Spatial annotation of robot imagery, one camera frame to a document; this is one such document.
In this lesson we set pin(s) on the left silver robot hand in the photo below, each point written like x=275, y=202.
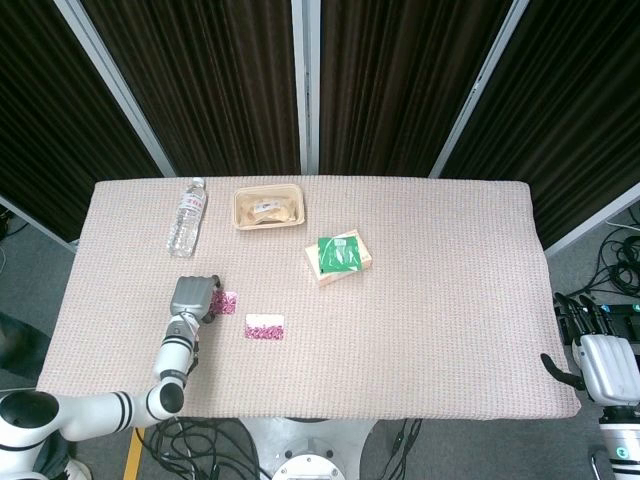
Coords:
x=190, y=297

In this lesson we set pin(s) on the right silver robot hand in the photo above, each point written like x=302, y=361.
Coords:
x=612, y=367

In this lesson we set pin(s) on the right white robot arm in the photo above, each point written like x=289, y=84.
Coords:
x=622, y=442

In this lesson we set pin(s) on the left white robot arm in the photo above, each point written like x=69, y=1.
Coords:
x=172, y=360

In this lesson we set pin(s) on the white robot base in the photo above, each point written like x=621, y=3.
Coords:
x=305, y=450

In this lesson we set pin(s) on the black power strip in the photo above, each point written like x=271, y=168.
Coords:
x=627, y=312

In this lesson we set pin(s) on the clear plastic water bottle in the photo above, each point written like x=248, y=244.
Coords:
x=186, y=220

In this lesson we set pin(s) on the beige food container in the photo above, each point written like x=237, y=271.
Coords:
x=240, y=222

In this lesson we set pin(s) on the clear snack bag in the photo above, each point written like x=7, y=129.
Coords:
x=267, y=207

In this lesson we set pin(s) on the pink tissue pack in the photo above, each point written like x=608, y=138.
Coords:
x=327, y=277

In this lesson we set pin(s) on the green foil packet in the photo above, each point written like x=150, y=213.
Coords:
x=340, y=255

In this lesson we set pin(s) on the yellow floor tape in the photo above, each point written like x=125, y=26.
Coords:
x=133, y=455

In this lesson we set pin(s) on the white shoe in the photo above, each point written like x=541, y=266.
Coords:
x=77, y=470

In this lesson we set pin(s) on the dark green cloth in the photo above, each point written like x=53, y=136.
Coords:
x=52, y=460

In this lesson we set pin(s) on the dark curtain panel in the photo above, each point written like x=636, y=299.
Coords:
x=565, y=125
x=400, y=85
x=210, y=85
x=50, y=125

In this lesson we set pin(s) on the pink woven tablecloth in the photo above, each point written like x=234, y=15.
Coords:
x=400, y=340

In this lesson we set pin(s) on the white partition rail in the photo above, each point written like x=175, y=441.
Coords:
x=595, y=220
x=35, y=220

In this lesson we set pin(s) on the white partition post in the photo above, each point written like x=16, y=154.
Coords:
x=306, y=85
x=115, y=85
x=480, y=85

